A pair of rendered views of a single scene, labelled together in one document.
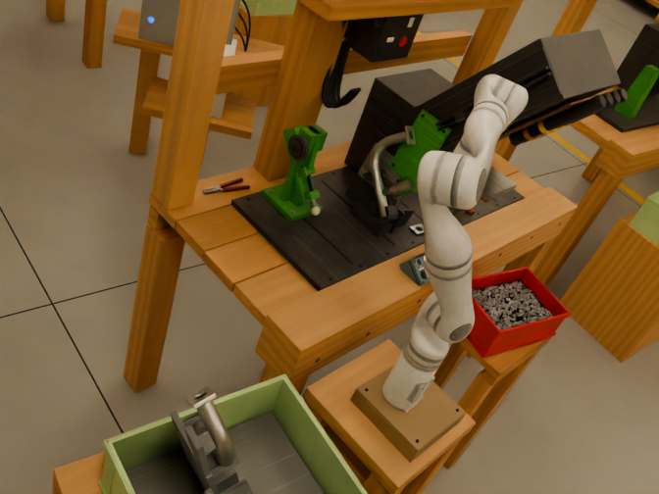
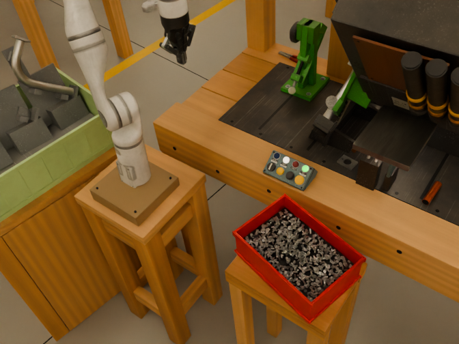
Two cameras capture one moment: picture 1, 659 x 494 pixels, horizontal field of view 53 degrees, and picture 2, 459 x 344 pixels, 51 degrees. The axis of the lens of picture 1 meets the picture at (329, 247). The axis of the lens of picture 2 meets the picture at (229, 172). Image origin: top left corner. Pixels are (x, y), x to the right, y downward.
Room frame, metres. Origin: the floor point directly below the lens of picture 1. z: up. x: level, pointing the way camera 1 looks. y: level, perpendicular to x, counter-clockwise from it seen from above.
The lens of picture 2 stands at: (1.56, -1.35, 2.06)
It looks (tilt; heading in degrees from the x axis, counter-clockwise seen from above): 47 degrees down; 97
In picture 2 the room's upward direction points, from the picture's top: 6 degrees counter-clockwise
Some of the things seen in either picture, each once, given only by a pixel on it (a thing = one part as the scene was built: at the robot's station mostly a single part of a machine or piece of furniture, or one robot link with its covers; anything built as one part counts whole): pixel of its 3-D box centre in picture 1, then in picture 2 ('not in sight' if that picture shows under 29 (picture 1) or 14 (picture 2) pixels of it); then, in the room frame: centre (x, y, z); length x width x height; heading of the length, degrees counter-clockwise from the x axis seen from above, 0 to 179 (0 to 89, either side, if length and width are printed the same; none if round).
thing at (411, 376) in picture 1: (413, 371); (132, 158); (1.13, -0.29, 0.98); 0.09 x 0.09 x 0.17; 59
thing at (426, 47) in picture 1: (353, 57); not in sight; (2.15, 0.16, 1.23); 1.30 x 0.05 x 0.09; 146
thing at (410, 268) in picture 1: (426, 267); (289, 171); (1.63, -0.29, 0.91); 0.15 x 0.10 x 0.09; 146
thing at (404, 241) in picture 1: (394, 200); (384, 142); (1.95, -0.15, 0.89); 1.10 x 0.42 x 0.02; 146
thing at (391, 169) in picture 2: not in sight; (394, 166); (1.94, -0.33, 0.97); 0.10 x 0.02 x 0.14; 56
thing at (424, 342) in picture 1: (439, 324); (123, 120); (1.13, -0.29, 1.14); 0.09 x 0.09 x 0.17; 38
